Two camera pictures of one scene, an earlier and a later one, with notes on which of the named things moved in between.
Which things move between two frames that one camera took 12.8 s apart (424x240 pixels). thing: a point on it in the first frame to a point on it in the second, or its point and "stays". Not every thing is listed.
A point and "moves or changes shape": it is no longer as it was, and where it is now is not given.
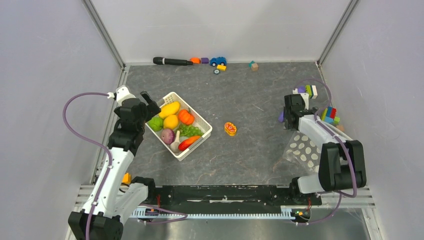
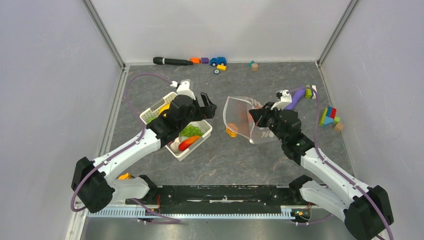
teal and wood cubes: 253,65 stays
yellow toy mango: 171,108 stays
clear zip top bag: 301,155 moves or changes shape
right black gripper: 286,125 to 259,115
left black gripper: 151,108 to 205,112
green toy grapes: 189,131 stays
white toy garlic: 174,145 stays
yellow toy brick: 221,68 stays
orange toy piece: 195,60 stays
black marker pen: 161,60 stays
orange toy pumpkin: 185,117 moves or changes shape
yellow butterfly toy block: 230,128 stays
